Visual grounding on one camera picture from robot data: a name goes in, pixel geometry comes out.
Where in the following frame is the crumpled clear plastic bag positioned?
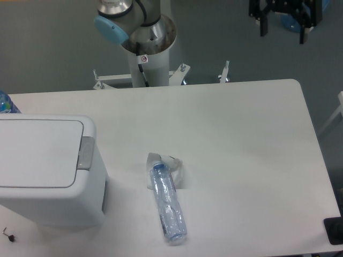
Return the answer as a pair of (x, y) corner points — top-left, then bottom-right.
(145, 153), (184, 190)

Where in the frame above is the white frame at right edge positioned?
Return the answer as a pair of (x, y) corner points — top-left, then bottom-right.
(318, 91), (342, 139)

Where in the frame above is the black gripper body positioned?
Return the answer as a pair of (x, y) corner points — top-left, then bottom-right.
(248, 0), (323, 28)

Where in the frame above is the white trash can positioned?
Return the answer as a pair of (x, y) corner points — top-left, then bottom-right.
(1, 114), (109, 226)

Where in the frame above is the blue round base on floor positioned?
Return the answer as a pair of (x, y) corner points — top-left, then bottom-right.
(280, 0), (330, 33)

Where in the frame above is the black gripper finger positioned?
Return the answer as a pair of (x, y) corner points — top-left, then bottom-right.
(296, 8), (312, 44)
(253, 7), (271, 37)

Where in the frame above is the white robot pedestal with feet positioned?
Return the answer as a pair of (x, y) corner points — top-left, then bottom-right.
(92, 42), (231, 90)

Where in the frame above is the black cable on pedestal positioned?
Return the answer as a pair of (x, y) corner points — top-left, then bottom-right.
(135, 42), (150, 88)

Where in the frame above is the crushed clear plastic bottle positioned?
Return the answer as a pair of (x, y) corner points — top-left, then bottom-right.
(149, 161), (188, 245)

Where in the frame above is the black clamp at table edge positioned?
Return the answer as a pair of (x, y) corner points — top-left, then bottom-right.
(324, 217), (342, 245)

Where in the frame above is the blue water bottle at edge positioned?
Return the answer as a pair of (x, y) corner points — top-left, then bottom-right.
(0, 90), (21, 114)

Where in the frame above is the grey trash can push button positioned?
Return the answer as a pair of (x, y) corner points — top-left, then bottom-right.
(77, 137), (95, 170)

